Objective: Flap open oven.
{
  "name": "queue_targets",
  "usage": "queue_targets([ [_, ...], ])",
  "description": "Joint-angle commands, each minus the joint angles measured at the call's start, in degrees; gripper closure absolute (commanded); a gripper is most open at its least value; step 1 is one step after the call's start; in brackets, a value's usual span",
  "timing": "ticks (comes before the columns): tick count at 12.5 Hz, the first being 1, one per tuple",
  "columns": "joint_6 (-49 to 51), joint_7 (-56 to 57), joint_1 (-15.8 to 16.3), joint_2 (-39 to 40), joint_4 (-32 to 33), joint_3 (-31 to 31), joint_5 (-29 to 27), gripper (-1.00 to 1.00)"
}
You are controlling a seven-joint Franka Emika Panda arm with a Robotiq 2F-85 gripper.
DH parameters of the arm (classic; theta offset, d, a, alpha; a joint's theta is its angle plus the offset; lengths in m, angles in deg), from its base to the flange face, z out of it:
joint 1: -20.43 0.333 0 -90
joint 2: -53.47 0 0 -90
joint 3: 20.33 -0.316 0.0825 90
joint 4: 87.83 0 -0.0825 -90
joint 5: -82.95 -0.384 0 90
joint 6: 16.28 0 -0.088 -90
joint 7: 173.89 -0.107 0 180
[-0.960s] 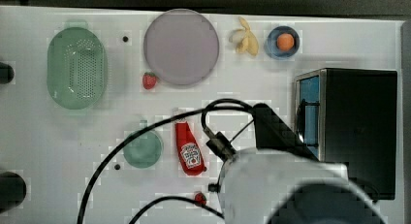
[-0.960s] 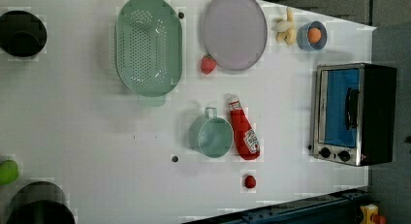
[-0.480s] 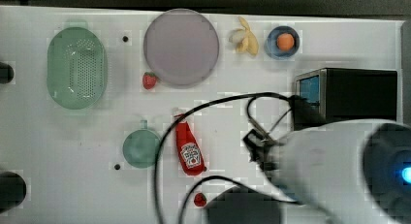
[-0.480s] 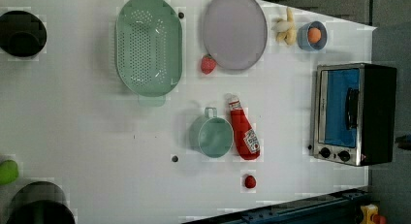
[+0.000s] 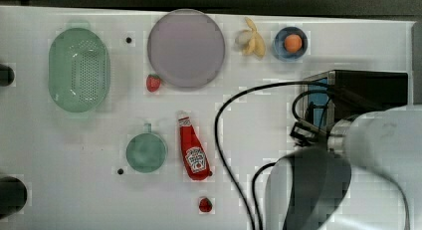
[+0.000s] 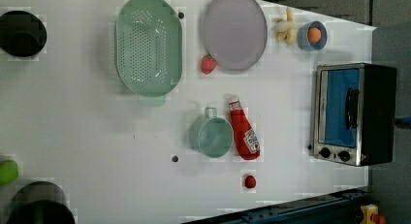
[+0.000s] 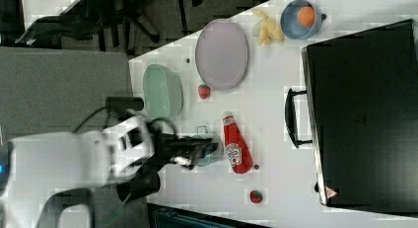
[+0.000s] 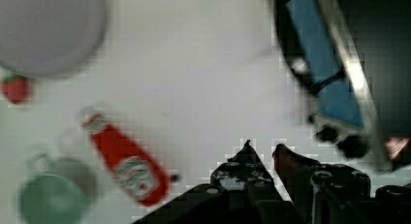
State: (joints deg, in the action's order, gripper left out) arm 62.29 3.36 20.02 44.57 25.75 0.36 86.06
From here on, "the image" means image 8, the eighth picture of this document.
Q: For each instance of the green measuring cup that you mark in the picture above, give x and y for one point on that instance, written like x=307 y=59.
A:
x=59 y=190

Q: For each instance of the lilac round plate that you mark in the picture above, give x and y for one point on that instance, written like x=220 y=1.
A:
x=49 y=38

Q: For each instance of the silver toaster oven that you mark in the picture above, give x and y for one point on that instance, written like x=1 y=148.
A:
x=353 y=57

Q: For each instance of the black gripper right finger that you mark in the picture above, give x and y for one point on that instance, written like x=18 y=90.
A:
x=319 y=191

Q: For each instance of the red ketchup bottle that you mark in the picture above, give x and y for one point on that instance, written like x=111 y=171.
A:
x=137 y=173

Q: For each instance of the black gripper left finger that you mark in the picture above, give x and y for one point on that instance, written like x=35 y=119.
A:
x=244 y=176

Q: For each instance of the red toy strawberry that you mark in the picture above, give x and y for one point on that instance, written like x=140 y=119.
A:
x=16 y=89

